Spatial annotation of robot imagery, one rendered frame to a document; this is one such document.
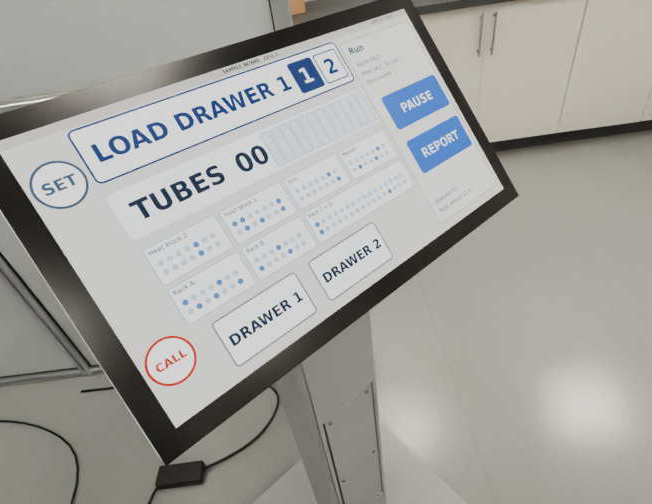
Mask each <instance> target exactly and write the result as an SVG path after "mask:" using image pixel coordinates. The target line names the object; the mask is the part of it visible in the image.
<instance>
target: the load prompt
mask: <svg viewBox="0 0 652 504"><path fill-rule="evenodd" d="M354 81H356V79H355V77H354V76H353V74H352V72H351V70H350V69H349V67H348V65H347V63H346V62H345V60H344V58H343V56H342V55H341V53H340V51H339V49H338V48H337V46H336V44H335V42H334V41H331V42H328V43H325V44H322V45H319V46H316V47H313V48H310V49H307V50H305V51H302V52H299V53H296V54H293V55H290V56H287V57H284V58H281V59H278V60H275V61H272V62H269V63H266V64H263V65H260V66H257V67H255V68H252V69H249V70H246V71H243V72H240V73H237V74H234V75H231V76H228V77H225V78H222V79H219V80H216V81H213V82H210V83H207V84H204V85H202V86H199V87H196V88H193V89H190V90H187V91H184V92H181V93H178V94H175V95H172V96H169V97H166V98H163V99H160V100H157V101H154V102H152V103H149V104H146V105H143V106H140V107H137V108H134V109H131V110H128V111H125V112H122V113H119V114H116V115H113V116H110V117H107V118H104V119H101V120H99V121H96V122H93V123H90V124H87V125H84V126H81V127H78V128H75V129H72V130H69V131H66V132H64V133H65V135H66V136H67V138H68V139H69V141H70V143H71V144H72V146H73V147H74V149H75V151H76V152H77V154H78V155H79V157H80V159H81V160H82V162H83V163H84V165H85V167H86V168H87V170H88V171H89V173H90V174H91V176H92V178H93V179H94V181H95V182H96V184H97V186H100V185H103V184H105V183H108V182H110V181H112V180H115V179H117V178H120V177H122V176H125V175H127V174H130V173H132V172H134V171H137V170H139V169H142V168H144V167H147V166H149V165H151V164H154V163H156V162H159V161H161V160H164V159H166V158H169V157H171V156H173V155H176V154H178V153H181V152H183V151H186V150H188V149H190V148H193V147H195V146H198V145H200V144H203V143H205V142H207V141H210V140H212V139H215V138H217V137H220V136H222V135H225V134H227V133H229V132H232V131H234V130H237V129H239V128H242V127H244V126H246V125H249V124H251V123H254V122H256V121H259V120H261V119H264V118H266V117H268V116H271V115H273V114H276V113H278V112H281V111H283V110H285V109H288V108H290V107H293V106H295V105H298V104H300V103H303V102H305V101H307V100H310V99H312V98H315V97H317V96H320V95H322V94H324V93H327V92H329V91H332V90H334V89H337V88H339V87H342V86H344V85H346V84H349V83H351V82H354Z"/></svg>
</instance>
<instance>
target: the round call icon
mask: <svg viewBox="0 0 652 504"><path fill-rule="evenodd" d="M132 355H133V357H134V358H135V360H136V362H137V363H138V365H139V366H140V368H141V369H142V371H143V372H144V374H145V376H146V377H147V379H148V380H149V382H150V383H151V385H152V387H153V388H154V390H155V391H156V393H157V394H158V396H159V397H160V399H162V398H163V397H165V396H166V395H168V394H169V393H171V392H172V391H174V390H175V389H177V388H178V387H180V386H181V385H182V384H184V383H185V382H187V381H188V380H190V379H191V378H193V377H194V376H196V375H197V374H198V373H200V372H201V371H203V370H204V369H206V368H207V367H208V366H207V364H206V363H205V361H204V359H203V358H202V356H201V355H200V353H199V351H198V350H197V348H196V347H195V345H194V343H193V342H192V340H191V339H190V337H189V335H188V334H187V332H186V331H185V329H184V328H183V326H182V324H180V325H178V326H177V327H175V328H174V329H172V330H170V331H169V332H167V333H165V334H164V335H162V336H160V337H159V338H157V339H156V340H154V341H152V342H151V343H149V344H147V345H146V346H144V347H142V348H141V349H139V350H138V351H136V352H134V353H133V354H132Z"/></svg>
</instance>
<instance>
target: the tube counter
mask: <svg viewBox="0 0 652 504"><path fill-rule="evenodd" d="M377 122H379V119H378V118H377V116H376V114H375V112H374V111H373V109H372V107H371V105H370V104H369V102H368V100H367V98H366V97H365V95H364V93H363V91H362V90H361V88H360V89H357V90H355V91H352V92H350V93H348V94H345V95H343V96H341V97H338V98H336V99H334V100H331V101H329V102H327V103H324V104H322V105H319V106H317V107H315V108H312V109H310V110H308V111H305V112H303V113H301V114H298V115H296V116H294V117H291V118H289V119H286V120H284V121H282V122H279V123H277V124H275V125H272V126H270V127H268V128H265V129H263V130H261V131H258V132H256V133H253V134H251V135H249V136H246V137H244V138H242V139H239V140H237V141H235V142H232V143H230V144H228V145H225V146H223V148H224V149H225V151H226V153H227V154H228V156H229V158H230V159H231V161H232V163H233V164H234V166H235V168H236V169H237V171H238V173H239V174H240V176H241V178H242V179H243V181H244V182H245V184H246V186H248V185H250V184H252V183H254V182H256V181H258V180H260V179H262V178H264V177H266V176H268V175H270V174H272V173H274V172H276V171H278V170H281V169H283V168H285V167H287V166H289V165H291V164H293V163H295V162H297V161H299V160H301V159H303V158H305V157H307V156H309V155H311V154H313V153H315V152H317V151H319V150H322V149H324V148H326V147H328V146H330V145H332V144H334V143H336V142H338V141H340V140H342V139H344V138H346V137H348V136H350V135H352V134H354V133H356V132H358V131H360V130H363V129H365V128H367V127H369V126H371V125H373V124H375V123H377Z"/></svg>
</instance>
